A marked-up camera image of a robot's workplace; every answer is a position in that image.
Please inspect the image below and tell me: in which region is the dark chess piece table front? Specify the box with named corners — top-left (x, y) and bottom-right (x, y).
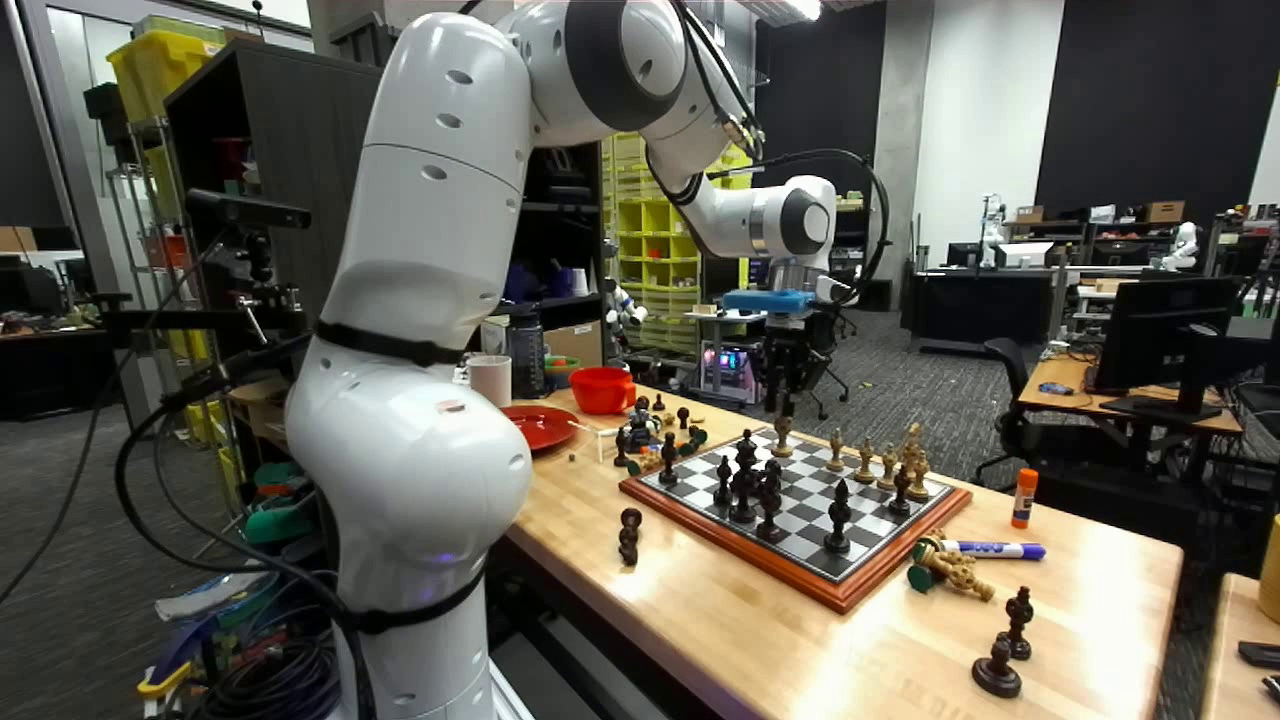
top-left (973, 642), bottom-right (1020, 701)

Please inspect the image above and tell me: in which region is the dark chess piece table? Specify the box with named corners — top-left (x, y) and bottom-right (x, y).
top-left (1005, 588), bottom-right (1035, 662)
top-left (973, 642), bottom-right (1020, 701)

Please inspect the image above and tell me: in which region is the white paper cup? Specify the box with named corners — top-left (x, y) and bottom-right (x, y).
top-left (467, 352), bottom-right (514, 408)

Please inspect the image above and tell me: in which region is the orange capped glue stick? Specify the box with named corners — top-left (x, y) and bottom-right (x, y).
top-left (1011, 463), bottom-right (1039, 527)

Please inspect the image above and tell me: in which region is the purple white marker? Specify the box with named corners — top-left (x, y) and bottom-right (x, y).
top-left (945, 540), bottom-right (1047, 560)

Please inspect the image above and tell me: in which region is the dark chess piece off board left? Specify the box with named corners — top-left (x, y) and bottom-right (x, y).
top-left (618, 509), bottom-right (646, 567)

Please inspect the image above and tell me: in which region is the yellow bin rack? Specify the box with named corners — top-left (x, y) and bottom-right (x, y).
top-left (599, 134), bottom-right (743, 356)

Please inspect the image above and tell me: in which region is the wooden side desk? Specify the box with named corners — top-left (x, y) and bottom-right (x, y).
top-left (1016, 349), bottom-right (1247, 441)

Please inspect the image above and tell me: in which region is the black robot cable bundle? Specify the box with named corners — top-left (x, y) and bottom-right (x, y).
top-left (0, 319), bottom-right (490, 720)

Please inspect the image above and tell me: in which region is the dark water bottle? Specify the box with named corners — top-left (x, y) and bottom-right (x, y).
top-left (508, 312), bottom-right (544, 399)

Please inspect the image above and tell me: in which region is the cluster of captured chess pieces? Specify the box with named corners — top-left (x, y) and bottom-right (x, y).
top-left (612, 395), bottom-right (709, 476)

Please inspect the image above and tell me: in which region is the red plastic bowl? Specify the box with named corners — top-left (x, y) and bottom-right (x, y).
top-left (567, 367), bottom-right (635, 415)

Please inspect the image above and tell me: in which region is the black storage shelf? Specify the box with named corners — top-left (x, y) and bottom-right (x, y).
top-left (164, 39), bottom-right (604, 356)

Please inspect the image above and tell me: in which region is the red plastic plate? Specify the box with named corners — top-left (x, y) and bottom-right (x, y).
top-left (508, 403), bottom-right (579, 456)

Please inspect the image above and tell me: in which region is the dark chess piece board centre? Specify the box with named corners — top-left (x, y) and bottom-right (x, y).
top-left (755, 461), bottom-right (783, 546)

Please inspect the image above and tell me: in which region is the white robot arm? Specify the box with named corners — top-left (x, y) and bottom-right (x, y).
top-left (285, 0), bottom-right (838, 720)

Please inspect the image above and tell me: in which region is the dark chess piece table rear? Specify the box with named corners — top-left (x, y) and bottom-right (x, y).
top-left (1005, 588), bottom-right (1035, 662)

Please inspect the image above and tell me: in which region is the black computer monitor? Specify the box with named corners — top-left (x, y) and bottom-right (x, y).
top-left (1087, 276), bottom-right (1236, 415)

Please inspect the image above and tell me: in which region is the wooden framed chessboard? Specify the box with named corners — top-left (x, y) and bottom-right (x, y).
top-left (626, 441), bottom-right (968, 611)

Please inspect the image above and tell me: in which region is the golden king piece far right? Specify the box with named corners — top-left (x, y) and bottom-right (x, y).
top-left (902, 422), bottom-right (928, 502)

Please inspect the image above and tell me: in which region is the dark queen piece board right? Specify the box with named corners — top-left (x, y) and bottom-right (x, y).
top-left (823, 481), bottom-right (854, 555)

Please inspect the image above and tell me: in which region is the black gripper body blue camera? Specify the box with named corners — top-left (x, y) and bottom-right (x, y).
top-left (722, 290), bottom-right (839, 399)

